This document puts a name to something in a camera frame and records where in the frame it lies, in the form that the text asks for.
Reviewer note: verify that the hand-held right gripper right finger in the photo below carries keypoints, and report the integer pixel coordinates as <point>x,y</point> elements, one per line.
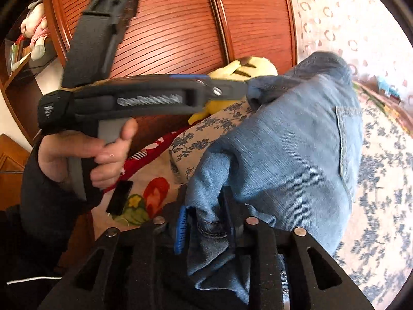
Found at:
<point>230,222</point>

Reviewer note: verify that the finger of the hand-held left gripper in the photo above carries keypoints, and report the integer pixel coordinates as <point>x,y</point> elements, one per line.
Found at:
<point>190,77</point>
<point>226,90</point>

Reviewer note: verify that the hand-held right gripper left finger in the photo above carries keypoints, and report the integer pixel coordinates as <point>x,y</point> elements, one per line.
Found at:
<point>180,232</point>

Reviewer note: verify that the blue denim pants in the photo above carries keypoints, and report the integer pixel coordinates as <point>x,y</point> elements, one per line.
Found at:
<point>284,155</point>

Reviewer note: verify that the person's left forearm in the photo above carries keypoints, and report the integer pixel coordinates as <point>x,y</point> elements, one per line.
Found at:
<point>45,210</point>

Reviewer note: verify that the person's left hand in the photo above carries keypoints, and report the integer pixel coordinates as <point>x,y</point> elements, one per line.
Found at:
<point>64,155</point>

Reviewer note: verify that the yellow plush toy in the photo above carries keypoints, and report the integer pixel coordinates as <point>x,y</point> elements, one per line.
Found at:
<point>255,67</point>

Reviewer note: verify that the colourful floral blanket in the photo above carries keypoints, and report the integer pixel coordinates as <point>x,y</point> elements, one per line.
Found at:
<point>155,193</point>

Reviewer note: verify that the pink plush toy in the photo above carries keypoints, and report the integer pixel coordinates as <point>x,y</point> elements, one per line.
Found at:
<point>36,25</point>

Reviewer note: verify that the wooden shelf unit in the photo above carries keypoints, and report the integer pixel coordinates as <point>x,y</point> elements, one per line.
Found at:
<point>19,80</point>

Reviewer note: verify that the circle patterned lace curtain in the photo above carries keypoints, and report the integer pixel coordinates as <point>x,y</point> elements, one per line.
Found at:
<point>338,13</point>

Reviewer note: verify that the cardboard box with blue cloth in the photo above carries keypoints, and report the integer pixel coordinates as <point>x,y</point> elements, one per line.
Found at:
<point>388,88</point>

